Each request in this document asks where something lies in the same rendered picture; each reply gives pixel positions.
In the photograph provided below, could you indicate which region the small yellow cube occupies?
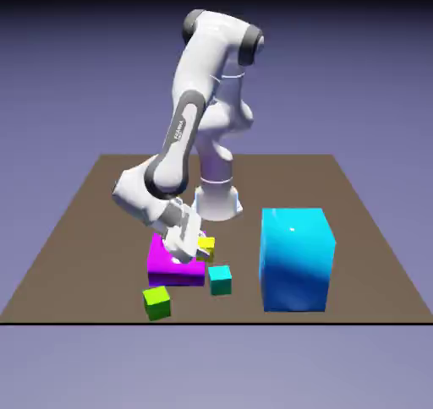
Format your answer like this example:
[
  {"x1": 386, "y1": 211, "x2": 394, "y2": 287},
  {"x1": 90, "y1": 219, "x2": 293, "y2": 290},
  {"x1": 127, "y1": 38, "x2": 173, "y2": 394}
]
[{"x1": 196, "y1": 236, "x2": 217, "y2": 264}]

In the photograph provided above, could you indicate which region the small cyan cube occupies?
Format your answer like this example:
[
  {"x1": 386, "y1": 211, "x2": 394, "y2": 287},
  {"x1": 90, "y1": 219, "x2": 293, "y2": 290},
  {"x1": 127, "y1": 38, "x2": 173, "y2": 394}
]
[{"x1": 207, "y1": 264, "x2": 233, "y2": 296}]

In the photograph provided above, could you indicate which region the large blue box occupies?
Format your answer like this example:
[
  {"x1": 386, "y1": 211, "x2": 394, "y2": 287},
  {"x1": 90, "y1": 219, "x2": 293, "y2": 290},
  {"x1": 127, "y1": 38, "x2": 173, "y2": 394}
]
[{"x1": 259, "y1": 207, "x2": 337, "y2": 314}]

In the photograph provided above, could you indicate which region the large magenta box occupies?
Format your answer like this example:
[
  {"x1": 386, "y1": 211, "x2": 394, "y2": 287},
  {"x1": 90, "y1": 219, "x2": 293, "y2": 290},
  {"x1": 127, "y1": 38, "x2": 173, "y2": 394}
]
[{"x1": 147, "y1": 232, "x2": 206, "y2": 287}]

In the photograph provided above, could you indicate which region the small green cube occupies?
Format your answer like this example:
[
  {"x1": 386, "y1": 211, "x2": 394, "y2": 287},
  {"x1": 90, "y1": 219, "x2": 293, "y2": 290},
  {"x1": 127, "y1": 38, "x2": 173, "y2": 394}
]
[{"x1": 142, "y1": 285, "x2": 172, "y2": 322}]

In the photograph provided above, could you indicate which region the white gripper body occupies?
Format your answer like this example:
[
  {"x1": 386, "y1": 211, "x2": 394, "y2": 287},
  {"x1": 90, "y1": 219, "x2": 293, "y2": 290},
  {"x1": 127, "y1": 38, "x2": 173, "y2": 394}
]
[{"x1": 163, "y1": 216, "x2": 206, "y2": 265}]

